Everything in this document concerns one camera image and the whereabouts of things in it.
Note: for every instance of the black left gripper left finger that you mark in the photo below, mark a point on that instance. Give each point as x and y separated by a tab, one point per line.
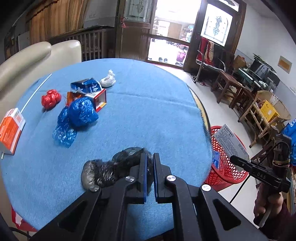
99	213

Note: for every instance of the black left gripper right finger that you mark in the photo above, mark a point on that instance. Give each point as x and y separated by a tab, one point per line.
200	213

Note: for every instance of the black plastic trash bag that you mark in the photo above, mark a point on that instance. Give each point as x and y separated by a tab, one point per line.
105	174

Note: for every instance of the blue plastic bag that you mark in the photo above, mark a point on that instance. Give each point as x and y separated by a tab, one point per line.
79	114

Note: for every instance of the red plastic bag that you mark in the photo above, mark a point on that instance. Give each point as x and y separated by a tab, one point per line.
51	99

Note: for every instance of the blue foil snack wrapper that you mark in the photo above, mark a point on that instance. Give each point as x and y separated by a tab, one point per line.
86	86

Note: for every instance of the white plastic bag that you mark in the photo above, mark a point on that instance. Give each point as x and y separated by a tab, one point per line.
109	80

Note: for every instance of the red mesh trash basket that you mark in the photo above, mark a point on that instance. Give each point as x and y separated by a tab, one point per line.
223	173

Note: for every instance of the person's right hand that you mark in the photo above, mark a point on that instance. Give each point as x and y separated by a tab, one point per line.
263	198

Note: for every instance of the white printed paper box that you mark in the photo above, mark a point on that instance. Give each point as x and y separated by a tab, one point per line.
230	143

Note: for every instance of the bamboo chair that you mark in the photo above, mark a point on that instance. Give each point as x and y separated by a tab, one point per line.
264	131

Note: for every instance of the yellow cardboard box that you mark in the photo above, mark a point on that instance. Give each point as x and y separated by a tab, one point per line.
268	111

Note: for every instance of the wooden stool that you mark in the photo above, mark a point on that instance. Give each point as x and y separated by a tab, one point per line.
229	87

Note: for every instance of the dark desk with monitors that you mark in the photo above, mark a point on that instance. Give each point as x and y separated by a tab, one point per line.
256	75

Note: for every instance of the blue tablecloth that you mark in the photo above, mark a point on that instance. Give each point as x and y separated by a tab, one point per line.
147	107

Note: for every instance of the red white small carton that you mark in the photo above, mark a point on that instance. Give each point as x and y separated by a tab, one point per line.
98	99

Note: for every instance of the orange white box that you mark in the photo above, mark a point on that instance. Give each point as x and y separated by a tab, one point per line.
11	128

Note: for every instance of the red towel on chair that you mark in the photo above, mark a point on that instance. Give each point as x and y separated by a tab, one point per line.
206	49

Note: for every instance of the white thin stick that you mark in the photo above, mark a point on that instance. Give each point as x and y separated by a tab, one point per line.
37	89

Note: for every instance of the cream leather sofa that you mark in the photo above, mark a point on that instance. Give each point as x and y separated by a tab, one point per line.
24	68

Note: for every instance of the brown wooden door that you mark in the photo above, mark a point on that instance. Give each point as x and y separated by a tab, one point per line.
133	27

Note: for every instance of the tan curtain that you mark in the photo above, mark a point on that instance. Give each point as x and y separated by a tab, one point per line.
49	19

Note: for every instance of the metal frame chair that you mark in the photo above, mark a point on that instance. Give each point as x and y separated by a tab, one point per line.
223	60

